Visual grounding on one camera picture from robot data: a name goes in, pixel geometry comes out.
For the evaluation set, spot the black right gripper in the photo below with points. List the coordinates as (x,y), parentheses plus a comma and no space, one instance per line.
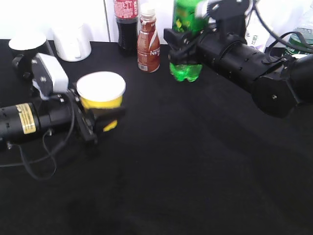
(183,46)

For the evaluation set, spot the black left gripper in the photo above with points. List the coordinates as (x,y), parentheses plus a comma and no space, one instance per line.
(67,115)

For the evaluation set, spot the yellow paper cup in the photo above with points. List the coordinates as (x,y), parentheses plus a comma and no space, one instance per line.
(101,90)

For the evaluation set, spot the green soda bottle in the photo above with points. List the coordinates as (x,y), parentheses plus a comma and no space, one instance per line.
(184,20)

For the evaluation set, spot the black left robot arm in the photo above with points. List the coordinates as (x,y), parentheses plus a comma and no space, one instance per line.
(25,122)

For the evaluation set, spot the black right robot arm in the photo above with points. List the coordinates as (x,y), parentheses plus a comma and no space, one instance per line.
(276,88)

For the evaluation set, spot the brown Nescafe coffee bottle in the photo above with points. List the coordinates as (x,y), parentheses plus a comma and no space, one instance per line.
(148,44)

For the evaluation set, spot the cola bottle red label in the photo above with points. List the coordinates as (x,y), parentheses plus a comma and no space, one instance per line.
(126,15)

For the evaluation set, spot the white blueberry milk carton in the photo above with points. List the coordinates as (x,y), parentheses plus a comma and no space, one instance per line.
(256,35)

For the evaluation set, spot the white mug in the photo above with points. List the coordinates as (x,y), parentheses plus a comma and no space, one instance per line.
(72,42)

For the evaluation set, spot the black mug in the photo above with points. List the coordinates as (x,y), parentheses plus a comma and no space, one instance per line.
(24,48)

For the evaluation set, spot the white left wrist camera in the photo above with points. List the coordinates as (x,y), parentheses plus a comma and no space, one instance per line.
(49,77)

